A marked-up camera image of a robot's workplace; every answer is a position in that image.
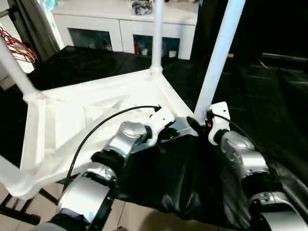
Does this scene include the white plastic table top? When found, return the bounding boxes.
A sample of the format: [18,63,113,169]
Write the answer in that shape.
[4,69,201,201]

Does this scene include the black mat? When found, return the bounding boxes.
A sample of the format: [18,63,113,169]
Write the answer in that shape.
[0,45,308,231]

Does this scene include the long dark bar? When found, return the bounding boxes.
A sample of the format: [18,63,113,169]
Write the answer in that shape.
[260,52,308,64]

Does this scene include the clear bag of dark parts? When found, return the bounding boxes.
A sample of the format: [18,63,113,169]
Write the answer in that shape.
[131,0,155,17]

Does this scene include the white cabinet with glass doors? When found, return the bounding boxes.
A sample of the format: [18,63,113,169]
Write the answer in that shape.
[51,0,201,60]

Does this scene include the grey curtain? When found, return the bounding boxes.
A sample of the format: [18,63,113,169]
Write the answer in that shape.
[13,0,61,60]

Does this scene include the dark clothes rack bar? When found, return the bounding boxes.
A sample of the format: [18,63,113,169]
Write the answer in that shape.
[0,9,16,18]

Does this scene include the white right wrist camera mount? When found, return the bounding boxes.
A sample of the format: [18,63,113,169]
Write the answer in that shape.
[206,101,231,145]

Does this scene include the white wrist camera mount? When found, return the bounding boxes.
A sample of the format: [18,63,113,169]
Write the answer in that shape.
[206,101,231,145]
[145,106,176,147]

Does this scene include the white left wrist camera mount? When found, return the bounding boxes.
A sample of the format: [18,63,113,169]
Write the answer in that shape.
[145,106,176,147]

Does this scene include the black folding stand frame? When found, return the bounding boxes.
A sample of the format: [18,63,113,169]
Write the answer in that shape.
[0,187,60,226]

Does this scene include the red wire clothes hangers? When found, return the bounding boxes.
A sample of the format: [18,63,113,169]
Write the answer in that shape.
[0,26,38,64]

